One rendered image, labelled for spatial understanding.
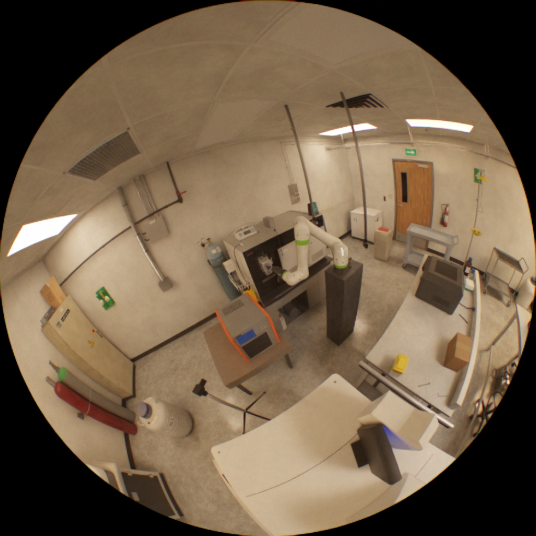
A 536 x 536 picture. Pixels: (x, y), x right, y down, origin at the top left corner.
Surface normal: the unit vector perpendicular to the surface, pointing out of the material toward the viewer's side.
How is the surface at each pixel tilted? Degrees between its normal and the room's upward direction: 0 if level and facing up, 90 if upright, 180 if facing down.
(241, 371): 0
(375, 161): 90
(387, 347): 0
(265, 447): 0
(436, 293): 90
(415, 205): 90
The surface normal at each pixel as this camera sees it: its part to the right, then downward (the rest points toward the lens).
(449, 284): -0.83, -0.04
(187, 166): 0.51, 0.33
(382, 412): -0.25, -0.82
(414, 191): -0.82, 0.47
